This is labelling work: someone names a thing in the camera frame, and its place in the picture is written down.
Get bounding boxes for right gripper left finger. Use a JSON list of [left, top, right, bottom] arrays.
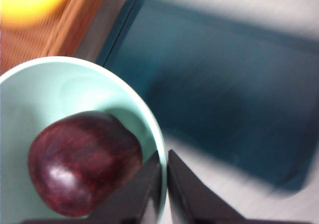
[[22, 151, 162, 224]]

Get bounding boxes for dark purple plum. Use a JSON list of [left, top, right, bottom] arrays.
[[27, 111, 143, 217]]

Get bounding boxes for brown wicker basket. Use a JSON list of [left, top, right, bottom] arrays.
[[0, 0, 113, 73]]

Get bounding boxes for black tray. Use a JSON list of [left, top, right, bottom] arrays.
[[96, 0, 319, 192]]

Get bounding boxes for teal ribbed bowl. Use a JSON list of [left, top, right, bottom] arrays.
[[0, 56, 167, 220]]

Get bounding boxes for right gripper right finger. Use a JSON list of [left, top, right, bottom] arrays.
[[168, 149, 312, 224]]

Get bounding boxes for yellow banana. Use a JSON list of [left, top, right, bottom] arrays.
[[0, 0, 75, 23]]

